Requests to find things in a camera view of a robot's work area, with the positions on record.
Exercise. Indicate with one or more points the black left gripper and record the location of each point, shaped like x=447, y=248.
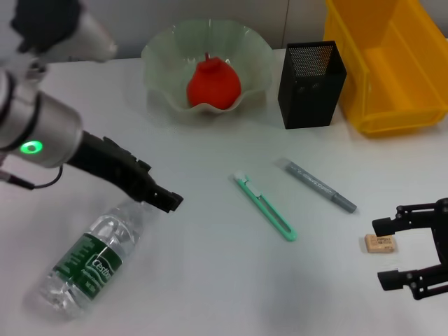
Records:
x=112, y=164

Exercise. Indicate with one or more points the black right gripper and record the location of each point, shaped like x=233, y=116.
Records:
x=442, y=238

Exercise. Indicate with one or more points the clear water bottle green label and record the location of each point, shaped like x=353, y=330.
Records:
x=94, y=259

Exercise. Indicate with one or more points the mint green utility knife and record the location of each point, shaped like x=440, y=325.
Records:
x=266, y=206

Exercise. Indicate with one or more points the orange knitted toy fruit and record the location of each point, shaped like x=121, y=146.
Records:
x=213, y=85

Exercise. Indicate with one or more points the beige eraser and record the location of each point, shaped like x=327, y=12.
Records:
x=381, y=244

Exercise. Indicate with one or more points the grey marker pen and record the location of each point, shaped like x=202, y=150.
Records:
x=315, y=183

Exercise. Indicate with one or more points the green frosted glass fruit bowl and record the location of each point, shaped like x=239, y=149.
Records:
x=168, y=70

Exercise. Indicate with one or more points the black mesh pen holder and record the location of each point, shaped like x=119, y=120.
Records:
x=308, y=101

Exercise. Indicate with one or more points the yellow plastic storage bin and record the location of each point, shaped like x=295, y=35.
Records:
x=395, y=77

